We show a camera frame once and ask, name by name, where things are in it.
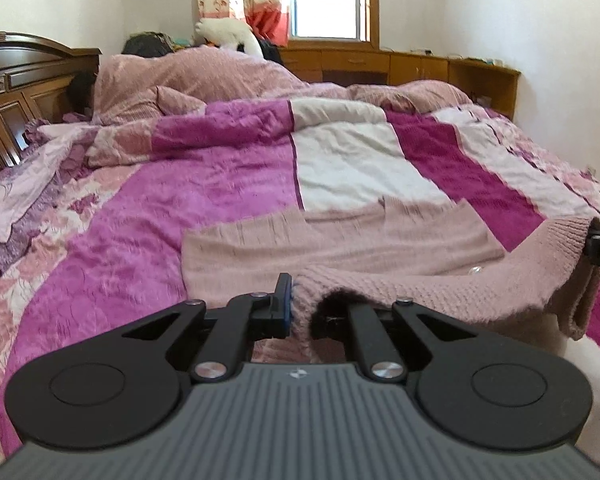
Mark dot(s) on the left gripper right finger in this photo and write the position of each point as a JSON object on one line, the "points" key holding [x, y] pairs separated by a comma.
{"points": [[477, 386]]}

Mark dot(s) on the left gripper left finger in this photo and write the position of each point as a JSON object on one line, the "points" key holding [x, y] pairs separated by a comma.
{"points": [[116, 387]]}

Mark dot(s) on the pink knitted cardigan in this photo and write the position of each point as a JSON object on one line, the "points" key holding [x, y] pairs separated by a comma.
{"points": [[442, 256]]}

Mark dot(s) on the magenta patchwork quilt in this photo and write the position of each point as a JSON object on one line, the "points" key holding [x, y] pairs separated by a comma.
{"points": [[110, 250]]}

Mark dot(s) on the wooden side cabinet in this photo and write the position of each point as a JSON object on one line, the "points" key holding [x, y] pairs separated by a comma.
{"points": [[488, 85]]}

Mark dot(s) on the lilac pillow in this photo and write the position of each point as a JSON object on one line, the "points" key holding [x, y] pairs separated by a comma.
{"points": [[30, 189]]}

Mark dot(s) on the pink fuzzy blanket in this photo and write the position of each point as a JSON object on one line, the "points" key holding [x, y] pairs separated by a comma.
{"points": [[131, 88]]}

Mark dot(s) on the wooden headboard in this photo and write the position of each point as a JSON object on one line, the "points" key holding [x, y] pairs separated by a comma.
{"points": [[34, 75]]}

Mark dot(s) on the dark bag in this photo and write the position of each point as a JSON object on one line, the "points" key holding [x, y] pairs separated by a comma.
{"points": [[149, 45]]}

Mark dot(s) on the window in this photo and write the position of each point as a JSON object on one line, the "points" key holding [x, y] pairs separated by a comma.
{"points": [[335, 21]]}

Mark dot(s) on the white plush toy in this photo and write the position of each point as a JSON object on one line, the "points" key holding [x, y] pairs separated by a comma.
{"points": [[228, 34]]}

